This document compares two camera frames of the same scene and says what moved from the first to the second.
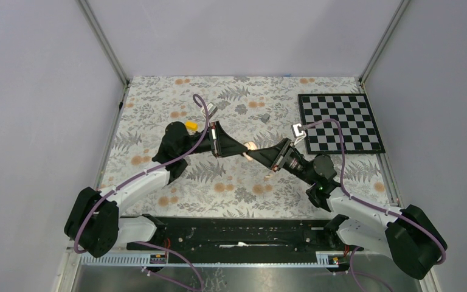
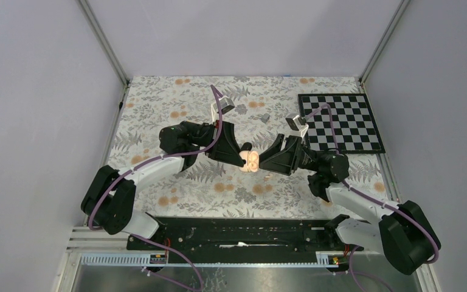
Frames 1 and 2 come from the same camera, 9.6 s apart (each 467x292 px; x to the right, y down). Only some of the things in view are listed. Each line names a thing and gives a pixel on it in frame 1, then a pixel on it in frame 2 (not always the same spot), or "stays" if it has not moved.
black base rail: x=249 y=235 stays
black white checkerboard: x=352 y=111 stays
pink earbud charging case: x=250 y=145 -> x=252 y=158
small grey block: x=266 y=117 stays
